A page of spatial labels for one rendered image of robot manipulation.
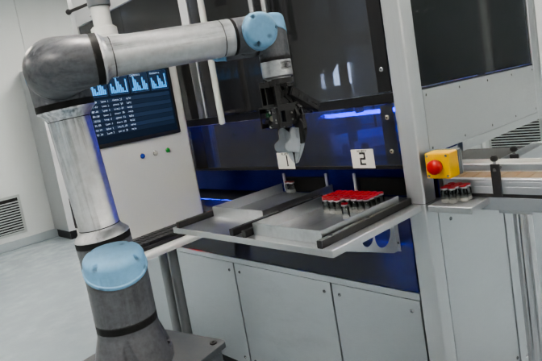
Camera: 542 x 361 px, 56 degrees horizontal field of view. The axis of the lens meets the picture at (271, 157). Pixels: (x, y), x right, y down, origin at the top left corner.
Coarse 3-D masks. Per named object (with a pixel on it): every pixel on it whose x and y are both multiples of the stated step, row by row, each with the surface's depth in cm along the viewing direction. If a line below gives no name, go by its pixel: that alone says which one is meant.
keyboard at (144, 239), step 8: (176, 224) 196; (152, 232) 190; (160, 232) 188; (168, 232) 186; (136, 240) 182; (144, 240) 180; (152, 240) 177; (160, 240) 180; (168, 240) 181; (144, 248) 174
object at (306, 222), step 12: (312, 204) 159; (384, 204) 141; (276, 216) 149; (288, 216) 152; (300, 216) 155; (312, 216) 152; (324, 216) 150; (336, 216) 148; (360, 216) 134; (264, 228) 139; (276, 228) 136; (288, 228) 132; (300, 228) 129; (312, 228) 139; (324, 228) 137; (336, 228) 128; (300, 240) 130; (312, 240) 126
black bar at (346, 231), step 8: (408, 200) 146; (384, 208) 141; (392, 208) 141; (400, 208) 143; (368, 216) 135; (376, 216) 135; (384, 216) 138; (352, 224) 130; (360, 224) 131; (368, 224) 133; (336, 232) 125; (344, 232) 126; (352, 232) 129; (320, 240) 121; (328, 240) 122; (336, 240) 124; (320, 248) 121
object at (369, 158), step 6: (354, 150) 158; (360, 150) 157; (366, 150) 155; (372, 150) 153; (354, 156) 159; (360, 156) 157; (366, 156) 155; (372, 156) 154; (354, 162) 159; (360, 162) 158; (366, 162) 156; (372, 162) 154
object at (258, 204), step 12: (264, 192) 191; (276, 192) 195; (312, 192) 172; (324, 192) 176; (228, 204) 180; (240, 204) 183; (252, 204) 184; (264, 204) 181; (276, 204) 177; (288, 204) 164; (216, 216) 174; (228, 216) 169; (240, 216) 165; (252, 216) 160
